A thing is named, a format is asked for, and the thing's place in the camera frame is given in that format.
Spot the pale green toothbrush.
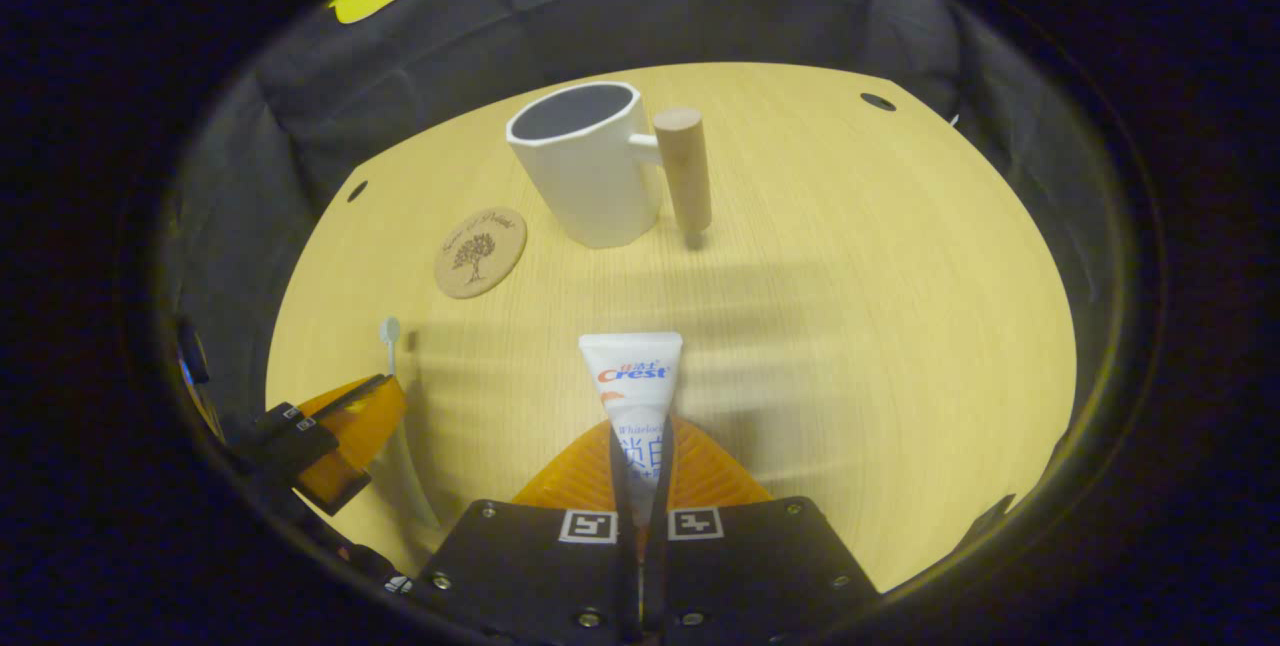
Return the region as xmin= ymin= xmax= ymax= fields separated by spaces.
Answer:
xmin=379 ymin=316 xmax=441 ymax=532

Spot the white toothpaste tube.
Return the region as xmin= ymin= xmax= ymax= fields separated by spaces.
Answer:
xmin=578 ymin=331 xmax=685 ymax=529

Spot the white cup with wooden handle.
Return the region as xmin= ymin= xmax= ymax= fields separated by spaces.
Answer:
xmin=505 ymin=81 xmax=713 ymax=250

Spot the wooden desktop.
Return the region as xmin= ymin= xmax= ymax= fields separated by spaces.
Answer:
xmin=265 ymin=61 xmax=1079 ymax=592

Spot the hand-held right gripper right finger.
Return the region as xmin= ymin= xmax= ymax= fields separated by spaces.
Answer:
xmin=650 ymin=416 xmax=881 ymax=643

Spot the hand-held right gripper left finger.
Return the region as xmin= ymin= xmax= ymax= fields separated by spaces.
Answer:
xmin=410 ymin=419 xmax=642 ymax=643

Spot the round cork coaster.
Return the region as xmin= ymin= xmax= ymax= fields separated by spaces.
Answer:
xmin=434 ymin=207 xmax=528 ymax=300

